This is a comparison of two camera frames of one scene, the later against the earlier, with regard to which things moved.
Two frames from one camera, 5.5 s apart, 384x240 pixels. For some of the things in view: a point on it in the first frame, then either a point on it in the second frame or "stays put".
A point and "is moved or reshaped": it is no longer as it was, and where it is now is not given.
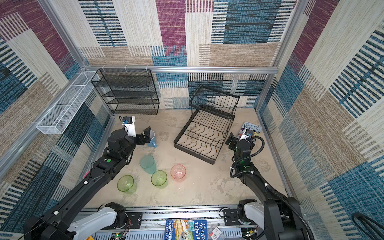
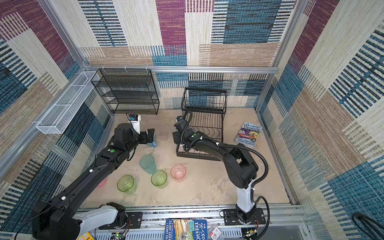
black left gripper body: [139, 140] stays put
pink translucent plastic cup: [178, 172] stays put
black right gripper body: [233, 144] -> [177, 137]
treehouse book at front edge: [186, 229] stays put
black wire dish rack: [205, 136] is moved or reshaped
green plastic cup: [159, 178] stays put
